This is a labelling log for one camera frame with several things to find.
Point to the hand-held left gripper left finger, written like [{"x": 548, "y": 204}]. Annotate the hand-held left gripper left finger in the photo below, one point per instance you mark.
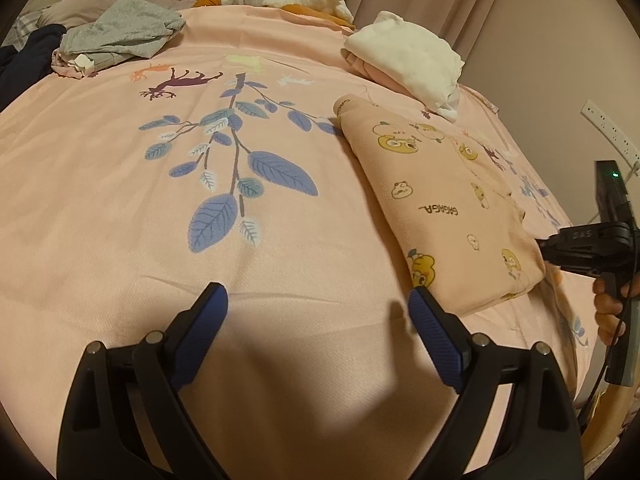
[{"x": 200, "y": 340}]

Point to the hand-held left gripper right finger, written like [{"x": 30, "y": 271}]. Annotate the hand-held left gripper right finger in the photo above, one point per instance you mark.
[{"x": 435, "y": 345}]

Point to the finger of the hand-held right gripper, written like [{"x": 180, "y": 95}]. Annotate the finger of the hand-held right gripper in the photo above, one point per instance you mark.
[{"x": 557, "y": 249}]

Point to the pink bear print pajama top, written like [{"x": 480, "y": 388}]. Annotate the pink bear print pajama top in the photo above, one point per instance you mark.
[{"x": 440, "y": 195}]

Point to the person's right hand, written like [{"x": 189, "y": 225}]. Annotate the person's right hand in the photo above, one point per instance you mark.
[{"x": 606, "y": 310}]

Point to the pink printed bed cover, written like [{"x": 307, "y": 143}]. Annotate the pink printed bed cover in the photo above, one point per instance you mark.
[{"x": 150, "y": 240}]

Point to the white power strip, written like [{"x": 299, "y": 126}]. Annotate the white power strip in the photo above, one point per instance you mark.
[{"x": 607, "y": 122}]

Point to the cream folded sweatshirt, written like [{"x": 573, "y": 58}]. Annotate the cream folded sweatshirt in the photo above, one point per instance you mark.
[{"x": 415, "y": 55}]

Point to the peach folded garment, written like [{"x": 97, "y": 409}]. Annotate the peach folded garment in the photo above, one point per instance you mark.
[{"x": 372, "y": 72}]

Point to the grey garment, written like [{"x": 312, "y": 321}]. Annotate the grey garment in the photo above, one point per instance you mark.
[{"x": 120, "y": 27}]

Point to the navy garment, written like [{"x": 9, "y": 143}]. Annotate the navy garment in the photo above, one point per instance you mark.
[{"x": 25, "y": 67}]

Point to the orange cloth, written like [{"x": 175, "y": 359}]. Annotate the orange cloth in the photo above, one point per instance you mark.
[{"x": 310, "y": 12}]

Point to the grey quilt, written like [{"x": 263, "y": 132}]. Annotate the grey quilt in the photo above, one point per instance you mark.
[{"x": 75, "y": 12}]

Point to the plaid bed sheet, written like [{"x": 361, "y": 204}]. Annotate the plaid bed sheet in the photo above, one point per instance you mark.
[{"x": 17, "y": 27}]

